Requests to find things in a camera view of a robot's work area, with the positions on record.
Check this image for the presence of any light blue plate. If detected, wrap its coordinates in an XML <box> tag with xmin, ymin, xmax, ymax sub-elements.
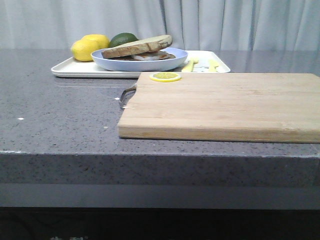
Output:
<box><xmin>91</xmin><ymin>47</ymin><xmax>188</xmax><ymax>72</ymax></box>

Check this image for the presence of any bread slice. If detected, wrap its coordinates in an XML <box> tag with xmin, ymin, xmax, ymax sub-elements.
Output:
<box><xmin>115</xmin><ymin>52</ymin><xmax>175</xmax><ymax>61</ymax></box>
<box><xmin>101</xmin><ymin>34</ymin><xmax>173</xmax><ymax>59</ymax></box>

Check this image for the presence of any white serving tray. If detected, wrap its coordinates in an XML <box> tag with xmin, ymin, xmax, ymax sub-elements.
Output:
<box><xmin>51</xmin><ymin>50</ymin><xmax>231</xmax><ymax>79</ymax></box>

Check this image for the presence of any lemon slice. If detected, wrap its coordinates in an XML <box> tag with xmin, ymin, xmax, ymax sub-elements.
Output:
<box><xmin>149</xmin><ymin>72</ymin><xmax>182</xmax><ymax>83</ymax></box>

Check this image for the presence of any yellow plastic fork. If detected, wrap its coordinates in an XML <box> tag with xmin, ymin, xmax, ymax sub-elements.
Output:
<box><xmin>181</xmin><ymin>57</ymin><xmax>199</xmax><ymax>73</ymax></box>

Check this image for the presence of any fried egg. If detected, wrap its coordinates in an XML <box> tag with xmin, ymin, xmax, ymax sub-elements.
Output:
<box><xmin>131</xmin><ymin>51</ymin><xmax>170</xmax><ymax>61</ymax></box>

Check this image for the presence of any yellow plastic knife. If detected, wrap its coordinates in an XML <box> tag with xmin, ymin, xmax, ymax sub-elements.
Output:
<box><xmin>208</xmin><ymin>59</ymin><xmax>220</xmax><ymax>73</ymax></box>

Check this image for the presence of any wooden cutting board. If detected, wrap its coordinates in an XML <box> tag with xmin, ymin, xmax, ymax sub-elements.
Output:
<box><xmin>118</xmin><ymin>72</ymin><xmax>320</xmax><ymax>143</ymax></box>

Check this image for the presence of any green lime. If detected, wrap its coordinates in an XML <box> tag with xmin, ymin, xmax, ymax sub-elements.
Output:
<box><xmin>108</xmin><ymin>32</ymin><xmax>139</xmax><ymax>48</ymax></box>

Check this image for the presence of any rear yellow lemon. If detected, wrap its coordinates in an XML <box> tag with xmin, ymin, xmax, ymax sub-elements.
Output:
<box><xmin>81</xmin><ymin>34</ymin><xmax>110</xmax><ymax>49</ymax></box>

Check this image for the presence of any yellow lemon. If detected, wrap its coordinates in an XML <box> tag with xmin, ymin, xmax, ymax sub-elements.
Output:
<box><xmin>81</xmin><ymin>34</ymin><xmax>110</xmax><ymax>49</ymax></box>
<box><xmin>70</xmin><ymin>39</ymin><xmax>100</xmax><ymax>62</ymax></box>

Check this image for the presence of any front yellow lemon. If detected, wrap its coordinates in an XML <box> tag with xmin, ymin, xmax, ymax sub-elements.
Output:
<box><xmin>70</xmin><ymin>39</ymin><xmax>100</xmax><ymax>62</ymax></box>

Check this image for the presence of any white curtain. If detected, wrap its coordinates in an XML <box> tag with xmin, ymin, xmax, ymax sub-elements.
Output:
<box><xmin>0</xmin><ymin>0</ymin><xmax>320</xmax><ymax>51</ymax></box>

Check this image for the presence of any metal cutting board handle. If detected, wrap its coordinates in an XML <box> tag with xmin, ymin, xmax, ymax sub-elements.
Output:
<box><xmin>118</xmin><ymin>83</ymin><xmax>137</xmax><ymax>109</ymax></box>

